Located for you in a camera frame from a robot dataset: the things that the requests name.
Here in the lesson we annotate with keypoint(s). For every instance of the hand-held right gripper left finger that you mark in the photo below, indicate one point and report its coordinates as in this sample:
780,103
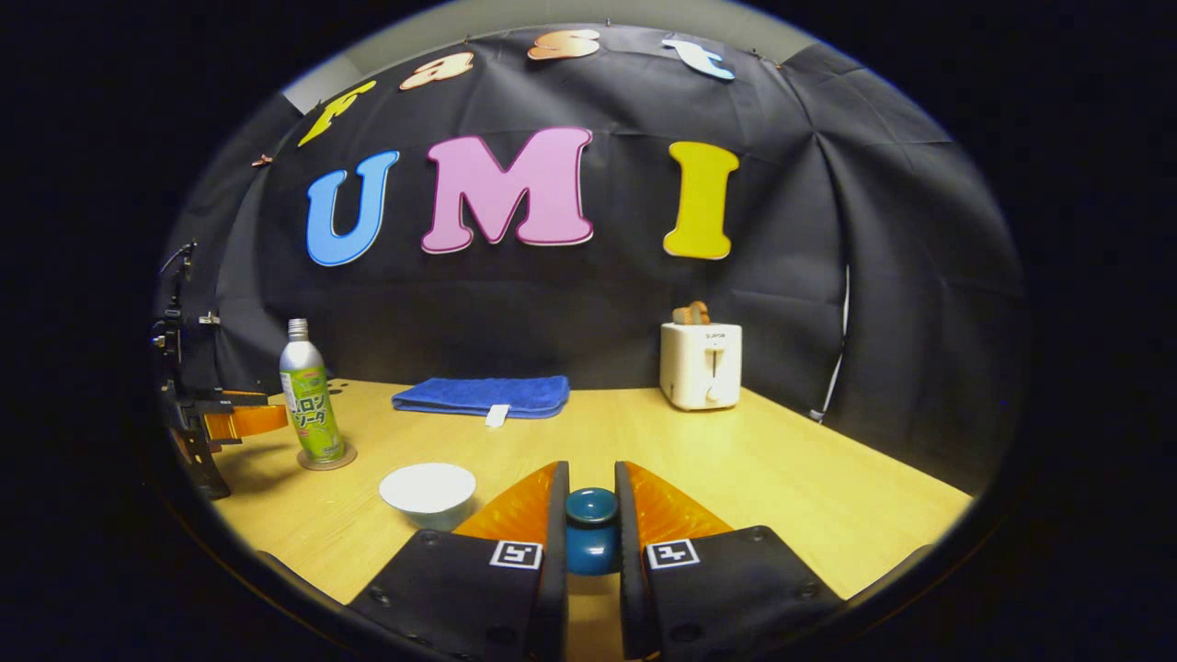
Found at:
552,570

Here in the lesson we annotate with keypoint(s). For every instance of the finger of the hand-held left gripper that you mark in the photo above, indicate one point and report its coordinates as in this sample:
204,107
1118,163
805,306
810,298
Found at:
244,398
248,421

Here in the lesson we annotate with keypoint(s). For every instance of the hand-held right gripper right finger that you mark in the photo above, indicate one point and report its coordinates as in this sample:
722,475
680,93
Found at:
634,588

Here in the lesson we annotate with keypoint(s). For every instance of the teal teacup lid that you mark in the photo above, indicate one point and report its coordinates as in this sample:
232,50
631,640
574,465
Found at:
591,542

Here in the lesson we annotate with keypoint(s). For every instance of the silver green-label water bottle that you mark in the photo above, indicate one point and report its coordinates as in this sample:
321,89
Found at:
311,405

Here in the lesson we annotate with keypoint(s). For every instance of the round brown coaster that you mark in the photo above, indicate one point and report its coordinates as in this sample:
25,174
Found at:
348,458

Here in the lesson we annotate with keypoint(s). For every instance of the teal white teacup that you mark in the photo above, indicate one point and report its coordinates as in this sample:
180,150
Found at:
428,487

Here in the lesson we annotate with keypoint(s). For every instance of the blue folded towel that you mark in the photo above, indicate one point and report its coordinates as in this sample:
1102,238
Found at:
483,393

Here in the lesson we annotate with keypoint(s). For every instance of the white toaster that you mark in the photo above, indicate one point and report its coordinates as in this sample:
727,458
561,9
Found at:
699,368

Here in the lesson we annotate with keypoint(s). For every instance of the black backdrop cloth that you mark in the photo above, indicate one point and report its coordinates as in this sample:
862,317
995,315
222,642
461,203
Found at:
570,303

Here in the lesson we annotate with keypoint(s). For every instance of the brown bread slice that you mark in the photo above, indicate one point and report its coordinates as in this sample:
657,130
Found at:
701,312

